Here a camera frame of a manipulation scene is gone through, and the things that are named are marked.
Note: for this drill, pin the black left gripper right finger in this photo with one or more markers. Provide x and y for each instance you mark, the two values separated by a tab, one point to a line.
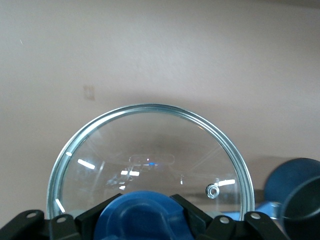
225	230

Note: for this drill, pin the glass lid with blue knob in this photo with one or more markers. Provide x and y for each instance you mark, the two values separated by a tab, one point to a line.
150	140

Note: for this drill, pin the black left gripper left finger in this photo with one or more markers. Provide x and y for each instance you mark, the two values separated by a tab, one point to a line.
62	227

